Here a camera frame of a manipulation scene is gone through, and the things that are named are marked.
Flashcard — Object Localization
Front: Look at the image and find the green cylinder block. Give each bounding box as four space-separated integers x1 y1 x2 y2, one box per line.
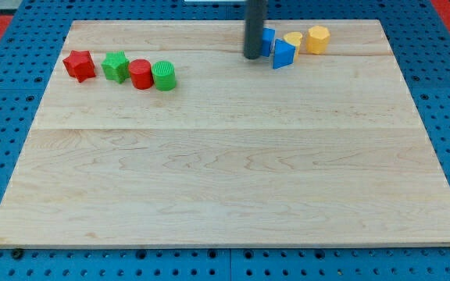
152 61 177 91

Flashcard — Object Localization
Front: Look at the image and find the blue triangular prism block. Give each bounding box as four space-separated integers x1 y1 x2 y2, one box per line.
273 39 296 69

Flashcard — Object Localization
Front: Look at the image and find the light wooden board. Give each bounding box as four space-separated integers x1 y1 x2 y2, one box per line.
0 20 450 249

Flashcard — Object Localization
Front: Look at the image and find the red cylinder block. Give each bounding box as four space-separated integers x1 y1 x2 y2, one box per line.
128 59 154 90

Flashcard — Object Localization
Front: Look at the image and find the blue cube block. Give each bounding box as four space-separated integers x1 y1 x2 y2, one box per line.
260 27 276 57

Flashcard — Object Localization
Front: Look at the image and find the yellow heart block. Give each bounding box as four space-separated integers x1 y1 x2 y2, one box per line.
283 31 303 61

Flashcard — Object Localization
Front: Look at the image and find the green star block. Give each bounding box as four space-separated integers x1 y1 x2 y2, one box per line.
102 51 130 84

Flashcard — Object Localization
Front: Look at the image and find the yellow hexagonal prism block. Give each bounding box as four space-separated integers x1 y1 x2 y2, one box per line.
306 26 330 55

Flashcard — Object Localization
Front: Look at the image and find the red star block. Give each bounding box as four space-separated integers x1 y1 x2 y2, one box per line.
62 50 96 83

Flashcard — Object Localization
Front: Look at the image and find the blue perforated base panel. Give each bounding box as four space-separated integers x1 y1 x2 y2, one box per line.
0 1 450 280

